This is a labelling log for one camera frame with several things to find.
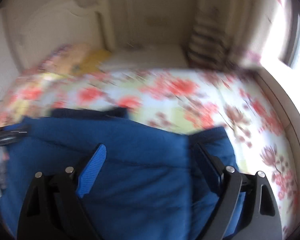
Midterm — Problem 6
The sailboat print curtain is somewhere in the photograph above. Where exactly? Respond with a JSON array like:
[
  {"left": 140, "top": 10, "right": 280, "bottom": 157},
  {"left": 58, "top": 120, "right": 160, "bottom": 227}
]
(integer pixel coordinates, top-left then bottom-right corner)
[{"left": 187, "top": 0, "right": 292, "bottom": 72}]

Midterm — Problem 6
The blue puffer jacket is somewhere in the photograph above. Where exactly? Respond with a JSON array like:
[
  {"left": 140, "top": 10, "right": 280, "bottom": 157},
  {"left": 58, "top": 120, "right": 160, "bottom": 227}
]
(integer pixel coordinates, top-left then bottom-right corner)
[{"left": 0, "top": 117, "right": 236, "bottom": 239}]

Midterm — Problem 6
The yellow pillow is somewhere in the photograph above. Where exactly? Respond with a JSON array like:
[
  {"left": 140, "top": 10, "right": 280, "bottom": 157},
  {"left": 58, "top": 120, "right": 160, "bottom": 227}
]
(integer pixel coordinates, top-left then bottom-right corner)
[{"left": 78, "top": 49, "right": 111, "bottom": 74}]

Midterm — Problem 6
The floral bed quilt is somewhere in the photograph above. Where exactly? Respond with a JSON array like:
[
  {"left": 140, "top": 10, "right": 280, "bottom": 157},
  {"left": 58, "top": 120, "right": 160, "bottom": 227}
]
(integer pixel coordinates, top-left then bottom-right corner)
[{"left": 0, "top": 69, "right": 298, "bottom": 237}]

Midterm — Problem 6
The window frame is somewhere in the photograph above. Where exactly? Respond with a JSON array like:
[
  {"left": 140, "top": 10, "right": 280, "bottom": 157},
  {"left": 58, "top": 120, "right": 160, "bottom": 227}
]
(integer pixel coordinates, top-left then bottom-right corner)
[{"left": 282, "top": 0, "right": 300, "bottom": 68}]

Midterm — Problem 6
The white wooden headboard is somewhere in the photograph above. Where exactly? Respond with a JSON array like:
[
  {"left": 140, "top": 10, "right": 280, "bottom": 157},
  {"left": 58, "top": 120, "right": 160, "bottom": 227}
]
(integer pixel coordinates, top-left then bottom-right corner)
[{"left": 8, "top": 0, "right": 117, "bottom": 69}]

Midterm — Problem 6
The embroidered floral pillow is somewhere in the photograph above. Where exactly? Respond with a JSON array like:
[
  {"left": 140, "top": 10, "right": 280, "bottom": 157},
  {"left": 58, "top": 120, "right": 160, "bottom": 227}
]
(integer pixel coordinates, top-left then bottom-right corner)
[{"left": 38, "top": 44, "right": 72, "bottom": 72}]

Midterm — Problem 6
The white nightstand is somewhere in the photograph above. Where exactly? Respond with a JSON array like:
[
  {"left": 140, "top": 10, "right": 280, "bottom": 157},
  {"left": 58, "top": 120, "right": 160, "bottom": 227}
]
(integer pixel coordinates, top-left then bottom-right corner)
[{"left": 99, "top": 44, "right": 188, "bottom": 70}]

